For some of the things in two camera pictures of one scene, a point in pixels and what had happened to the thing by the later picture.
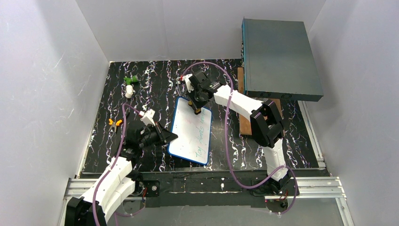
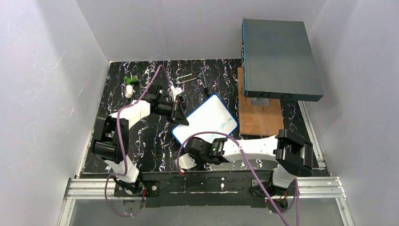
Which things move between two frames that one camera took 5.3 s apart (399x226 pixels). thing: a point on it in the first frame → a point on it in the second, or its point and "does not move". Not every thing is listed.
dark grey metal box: x=278 y=61 does not move
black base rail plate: x=198 y=188 does not move
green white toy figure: x=129 y=87 does not move
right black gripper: x=197 y=101 → x=189 y=149
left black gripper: x=160 y=133 → x=178 y=110
